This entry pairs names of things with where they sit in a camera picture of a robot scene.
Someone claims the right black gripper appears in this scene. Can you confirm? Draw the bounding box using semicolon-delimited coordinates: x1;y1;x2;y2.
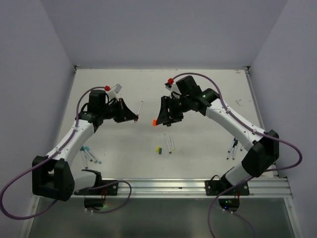
156;94;192;124

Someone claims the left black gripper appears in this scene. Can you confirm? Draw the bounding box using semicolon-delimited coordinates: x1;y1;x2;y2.
100;97;137;122

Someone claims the yellow marker pen body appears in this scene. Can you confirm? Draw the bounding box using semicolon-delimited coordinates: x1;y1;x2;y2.
169;131;175;151

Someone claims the green marker pen body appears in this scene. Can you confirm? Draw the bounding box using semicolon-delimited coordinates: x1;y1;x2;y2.
164;133;172;154

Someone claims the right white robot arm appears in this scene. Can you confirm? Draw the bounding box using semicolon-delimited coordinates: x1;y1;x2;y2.
156;75;279;195

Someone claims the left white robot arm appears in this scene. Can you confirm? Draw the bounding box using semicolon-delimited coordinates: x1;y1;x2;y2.
32;85;138;201

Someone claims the light blue capped pen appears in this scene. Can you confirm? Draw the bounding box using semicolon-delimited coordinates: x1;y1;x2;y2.
85;146;102;164

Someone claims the teal capped pen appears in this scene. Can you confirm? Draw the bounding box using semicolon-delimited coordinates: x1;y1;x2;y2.
83;147;97;163

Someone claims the dark blue capped pen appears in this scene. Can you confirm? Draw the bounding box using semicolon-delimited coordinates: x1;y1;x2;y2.
226;138;237;160

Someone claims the black capped pen right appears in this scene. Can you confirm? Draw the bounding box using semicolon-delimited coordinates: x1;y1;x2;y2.
232;140;238;160

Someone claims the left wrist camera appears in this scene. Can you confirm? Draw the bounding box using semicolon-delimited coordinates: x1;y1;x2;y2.
107;84;122;100

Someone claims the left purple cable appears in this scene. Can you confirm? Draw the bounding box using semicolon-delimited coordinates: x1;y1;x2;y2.
0;85;132;220

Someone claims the purple cable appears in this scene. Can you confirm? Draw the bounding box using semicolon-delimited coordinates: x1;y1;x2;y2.
0;85;132;220
172;71;303;238

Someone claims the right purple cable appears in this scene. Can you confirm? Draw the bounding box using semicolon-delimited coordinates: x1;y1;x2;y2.
172;71;303;238

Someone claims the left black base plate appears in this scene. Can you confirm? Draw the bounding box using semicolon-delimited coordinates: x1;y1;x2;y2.
74;179;118;196

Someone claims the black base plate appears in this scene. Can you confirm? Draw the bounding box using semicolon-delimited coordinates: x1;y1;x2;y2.
204;175;250;196
74;179;118;196

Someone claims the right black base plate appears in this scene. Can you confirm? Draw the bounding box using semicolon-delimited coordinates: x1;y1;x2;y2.
204;175;250;196

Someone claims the aluminium mounting rail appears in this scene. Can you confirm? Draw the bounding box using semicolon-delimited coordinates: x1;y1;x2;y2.
73;178;292;198

